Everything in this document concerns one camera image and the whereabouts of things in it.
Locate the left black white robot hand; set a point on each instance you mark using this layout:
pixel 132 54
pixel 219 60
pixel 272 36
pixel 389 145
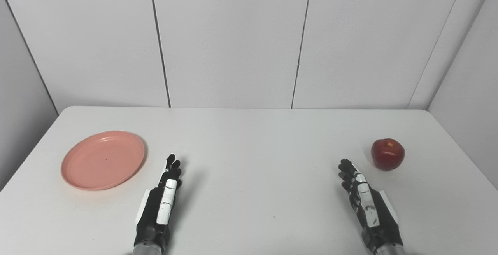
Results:
pixel 149 216

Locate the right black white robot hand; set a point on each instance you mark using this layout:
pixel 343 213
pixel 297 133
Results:
pixel 383 224

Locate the red apple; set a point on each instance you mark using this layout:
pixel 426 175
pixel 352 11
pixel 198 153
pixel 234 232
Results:
pixel 388 154

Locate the pink round plate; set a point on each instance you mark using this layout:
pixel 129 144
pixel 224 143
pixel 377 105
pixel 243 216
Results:
pixel 103 161

